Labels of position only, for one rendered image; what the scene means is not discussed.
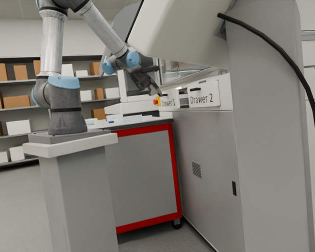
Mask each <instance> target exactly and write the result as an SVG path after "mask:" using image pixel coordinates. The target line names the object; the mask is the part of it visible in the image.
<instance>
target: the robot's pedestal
mask: <svg viewBox="0 0 315 252"><path fill-rule="evenodd" d="M115 143H118V135H117V133H108V134H103V135H97V136H92V137H87V138H82V139H77V140H71V141H66V142H61V143H56V144H42V143H32V142H29V143H23V144H22V146H23V152H24V153H25V154H30V155H34V156H38V159H39V165H40V172H41V178H42V184H43V190H44V197H45V203H46V209H47V215H48V222H49V228H50V234H51V240H52V247H53V252H119V247H118V240H117V233H116V225H115V218H114V211H113V203H112V196H111V189H110V181H109V174H108V167H107V159H106V152H105V146H106V145H111V144H115Z"/></svg>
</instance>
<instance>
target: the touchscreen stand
mask: <svg viewBox="0 0 315 252"><path fill-rule="evenodd" d="M224 15H226V16H229V17H232V18H234V19H237V20H240V21H242V22H244V23H246V24H248V25H249V26H251V27H253V28H255V29H257V30H258V31H260V32H262V33H264V34H265V35H266V36H268V37H269V38H270V39H271V40H272V41H274V42H275V43H276V44H277V45H279V46H280V47H281V48H282V49H283V50H284V51H285V52H286V53H287V54H288V56H289V57H290V58H291V59H292V60H293V61H294V62H295V64H296V65H297V66H298V67H299V69H300V71H301V73H302V74H303V76H304V64H303V49H302V33H301V18H300V12H299V9H298V6H297V3H296V0H260V1H257V2H254V3H250V4H247V5H244V6H241V7H238V8H234V9H231V10H228V11H226V12H225V14H224ZM225 29H226V40H227V51H228V62H229V73H230V84H231V95H232V106H233V117H234V128H235V139H236V150H237V162H238V173H239V184H240V195H241V206H242V217H243V228H244V239H245V250H246V252H315V232H314V217H313V201H312V186H311V171H310V156H309V140H308V125H307V110H306V95H305V88H304V86H303V85H302V83H301V81H300V79H299V78H298V76H297V74H296V72H295V71H294V69H293V68H292V67H291V66H290V65H289V63H288V62H287V61H286V60H285V59H284V57H283V56H282V55H281V54H280V53H279V52H278V51H277V50H276V49H274V48H273V47H272V46H271V45H270V44H268V43H267V42H266V41H265V40H263V39H262V38H261V37H259V36H258V35H256V34H254V33H252V32H251V31H249V30H247V29H245V28H243V27H242V26H240V25H237V24H235V23H232V22H230V21H227V20H225Z"/></svg>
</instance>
